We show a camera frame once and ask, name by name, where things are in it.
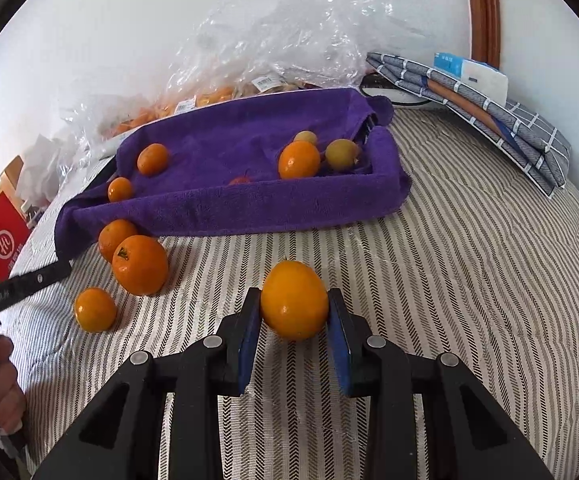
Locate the small red fruit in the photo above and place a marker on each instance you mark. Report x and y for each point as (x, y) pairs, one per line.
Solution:
(240, 180)

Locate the white plastic bag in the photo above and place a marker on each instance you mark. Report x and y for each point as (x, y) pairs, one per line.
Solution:
(44, 160)

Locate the wooden door frame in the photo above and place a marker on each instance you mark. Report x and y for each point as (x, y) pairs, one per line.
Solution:
(484, 10)

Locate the black white round object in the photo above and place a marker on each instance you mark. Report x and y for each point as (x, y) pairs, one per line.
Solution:
(389, 94)

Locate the grey plaid folded cloth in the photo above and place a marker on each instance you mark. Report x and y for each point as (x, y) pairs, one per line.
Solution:
(474, 110)

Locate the large orange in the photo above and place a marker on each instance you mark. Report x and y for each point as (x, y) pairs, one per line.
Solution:
(140, 264)

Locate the purple towel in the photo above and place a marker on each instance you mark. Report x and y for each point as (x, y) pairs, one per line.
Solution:
(219, 135)

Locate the empty clear plastic bag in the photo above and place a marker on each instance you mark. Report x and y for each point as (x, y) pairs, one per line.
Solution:
(87, 110)

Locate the yellowish orange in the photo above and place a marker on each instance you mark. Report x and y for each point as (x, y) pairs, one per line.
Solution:
(342, 154)

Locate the clear bag of oranges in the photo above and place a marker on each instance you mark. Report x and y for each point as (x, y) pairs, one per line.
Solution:
(184, 102)

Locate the blue tissue pack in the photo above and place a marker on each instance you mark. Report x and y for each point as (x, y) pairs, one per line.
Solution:
(447, 64)

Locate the white small box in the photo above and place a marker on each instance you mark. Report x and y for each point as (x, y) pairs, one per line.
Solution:
(484, 80)

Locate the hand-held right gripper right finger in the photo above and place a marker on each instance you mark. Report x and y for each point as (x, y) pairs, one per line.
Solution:
(340, 347)

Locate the clear bag of brown fruit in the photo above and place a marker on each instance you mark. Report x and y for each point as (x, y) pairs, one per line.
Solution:
(294, 50)

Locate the small pale orange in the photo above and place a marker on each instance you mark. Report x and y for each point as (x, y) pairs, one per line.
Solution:
(305, 136)

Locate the striped bed quilt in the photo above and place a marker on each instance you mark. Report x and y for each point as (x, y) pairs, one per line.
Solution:
(444, 285)

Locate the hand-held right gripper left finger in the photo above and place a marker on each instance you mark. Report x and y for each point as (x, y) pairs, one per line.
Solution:
(249, 342)

